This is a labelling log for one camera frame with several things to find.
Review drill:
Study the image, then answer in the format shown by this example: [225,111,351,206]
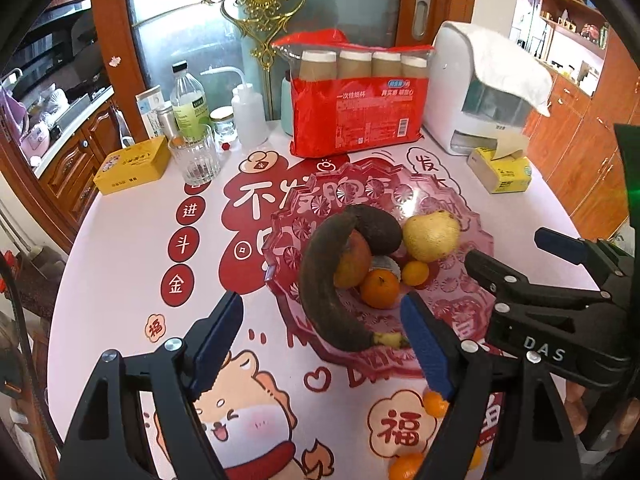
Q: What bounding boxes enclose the red apple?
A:
[334,232,373,288]

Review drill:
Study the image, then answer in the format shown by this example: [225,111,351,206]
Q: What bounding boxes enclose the wooden wall shelf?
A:
[520,0,616,96]

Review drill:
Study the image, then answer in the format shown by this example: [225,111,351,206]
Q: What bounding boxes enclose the silver metal can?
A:
[156,101,176,138]

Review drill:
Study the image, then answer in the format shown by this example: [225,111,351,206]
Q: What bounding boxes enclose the wooden sideboard cabinet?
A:
[525,40,640,241]

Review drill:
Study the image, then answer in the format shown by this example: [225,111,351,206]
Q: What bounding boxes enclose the dark green avocado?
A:
[350,205,402,256]

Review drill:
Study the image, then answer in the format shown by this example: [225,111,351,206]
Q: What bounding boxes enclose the white countertop dispenser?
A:
[424,21,538,156]

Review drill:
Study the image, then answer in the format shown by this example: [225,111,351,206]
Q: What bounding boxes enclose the white squeeze bottle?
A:
[200,67,268,148]

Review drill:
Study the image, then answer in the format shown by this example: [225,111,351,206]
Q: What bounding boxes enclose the white cloth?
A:
[467,27,553,118]

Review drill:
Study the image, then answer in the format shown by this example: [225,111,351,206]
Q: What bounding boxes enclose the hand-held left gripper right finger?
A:
[400,294,583,480]

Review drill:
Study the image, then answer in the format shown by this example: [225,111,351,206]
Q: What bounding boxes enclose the yellow pear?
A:
[402,211,461,263]

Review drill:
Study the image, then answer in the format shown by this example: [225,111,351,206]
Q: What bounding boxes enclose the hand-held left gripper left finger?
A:
[59,290,245,480]

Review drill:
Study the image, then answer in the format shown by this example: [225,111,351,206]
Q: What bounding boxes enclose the clear glass tumbler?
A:
[168,125,221,186]

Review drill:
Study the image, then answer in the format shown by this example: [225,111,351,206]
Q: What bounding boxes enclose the wooden kitchen cabinet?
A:
[0,95,121,241]

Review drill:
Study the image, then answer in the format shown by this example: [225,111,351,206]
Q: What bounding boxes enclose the large orange mandarin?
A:
[388,452,425,480]
[422,390,450,418]
[360,269,401,309]

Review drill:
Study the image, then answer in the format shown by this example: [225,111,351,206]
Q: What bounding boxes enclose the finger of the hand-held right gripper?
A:
[464,249,538,311]
[534,227,596,266]

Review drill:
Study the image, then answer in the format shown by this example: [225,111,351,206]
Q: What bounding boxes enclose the small glass jar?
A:
[210,107,238,143]

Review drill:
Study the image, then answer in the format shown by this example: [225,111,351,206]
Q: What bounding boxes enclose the silver door handle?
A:
[411,0,432,41]

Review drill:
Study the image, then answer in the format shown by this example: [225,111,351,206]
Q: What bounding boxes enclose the frosted glass door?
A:
[125,0,401,121]

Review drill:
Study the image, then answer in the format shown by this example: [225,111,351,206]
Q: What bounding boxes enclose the yellow tissue pack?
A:
[468,132,532,194]

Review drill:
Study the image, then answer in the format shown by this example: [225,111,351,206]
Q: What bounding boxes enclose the dark overripe banana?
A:
[299,205,408,351]

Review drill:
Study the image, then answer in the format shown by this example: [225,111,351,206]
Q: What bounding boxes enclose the pink glass bowl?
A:
[262,157,493,378]

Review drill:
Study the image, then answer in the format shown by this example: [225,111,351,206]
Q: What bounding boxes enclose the teal bottle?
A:
[281,70,296,136]

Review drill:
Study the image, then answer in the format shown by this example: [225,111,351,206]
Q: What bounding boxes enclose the yellow tin box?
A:
[93,136,170,196]

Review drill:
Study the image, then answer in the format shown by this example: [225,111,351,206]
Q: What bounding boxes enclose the small orange tangerine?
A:
[401,260,430,287]

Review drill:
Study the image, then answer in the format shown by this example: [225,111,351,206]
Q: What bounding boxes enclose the clear bottle green label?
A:
[170,61,211,143]

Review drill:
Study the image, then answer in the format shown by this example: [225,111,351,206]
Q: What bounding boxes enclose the small white carton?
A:
[136,85,166,138]

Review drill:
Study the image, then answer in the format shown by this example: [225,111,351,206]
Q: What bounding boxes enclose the person's right hand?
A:
[565,382,640,436]

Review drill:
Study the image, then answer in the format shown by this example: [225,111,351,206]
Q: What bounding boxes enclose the red plastic cup package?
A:
[272,30,436,158]

